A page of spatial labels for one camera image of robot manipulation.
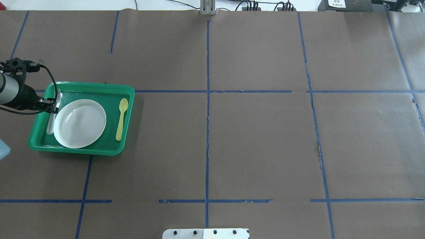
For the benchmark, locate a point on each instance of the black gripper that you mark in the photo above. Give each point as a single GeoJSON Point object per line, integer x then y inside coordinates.
{"type": "Point", "coordinates": [25, 97]}

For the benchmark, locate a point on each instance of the white plastic fork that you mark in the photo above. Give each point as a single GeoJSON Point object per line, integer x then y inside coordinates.
{"type": "Point", "coordinates": [52, 117]}

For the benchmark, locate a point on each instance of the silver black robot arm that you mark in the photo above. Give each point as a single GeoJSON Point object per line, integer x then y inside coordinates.
{"type": "Point", "coordinates": [9, 91]}

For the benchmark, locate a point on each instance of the white round plate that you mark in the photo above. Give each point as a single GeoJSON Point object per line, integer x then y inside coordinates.
{"type": "Point", "coordinates": [79, 123]}

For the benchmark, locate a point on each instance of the light blue object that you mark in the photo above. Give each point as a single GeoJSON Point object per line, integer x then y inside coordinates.
{"type": "Point", "coordinates": [4, 150]}

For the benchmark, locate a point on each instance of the green plastic tray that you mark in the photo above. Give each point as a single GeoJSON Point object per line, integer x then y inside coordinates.
{"type": "Point", "coordinates": [109, 97]}

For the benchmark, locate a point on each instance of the yellow plastic spoon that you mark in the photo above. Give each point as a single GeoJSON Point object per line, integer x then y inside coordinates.
{"type": "Point", "coordinates": [123, 107]}

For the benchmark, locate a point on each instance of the metal mounting plate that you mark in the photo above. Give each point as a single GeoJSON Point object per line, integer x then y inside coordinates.
{"type": "Point", "coordinates": [207, 233]}

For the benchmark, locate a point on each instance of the black power strip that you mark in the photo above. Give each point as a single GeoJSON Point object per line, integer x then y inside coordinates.
{"type": "Point", "coordinates": [285, 7]}
{"type": "Point", "coordinates": [251, 6]}

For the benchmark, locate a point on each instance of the black equipment box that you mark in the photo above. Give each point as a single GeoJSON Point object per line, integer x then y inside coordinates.
{"type": "Point", "coordinates": [350, 6]}

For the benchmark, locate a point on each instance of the aluminium frame post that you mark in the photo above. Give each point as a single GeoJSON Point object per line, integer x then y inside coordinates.
{"type": "Point", "coordinates": [208, 7]}

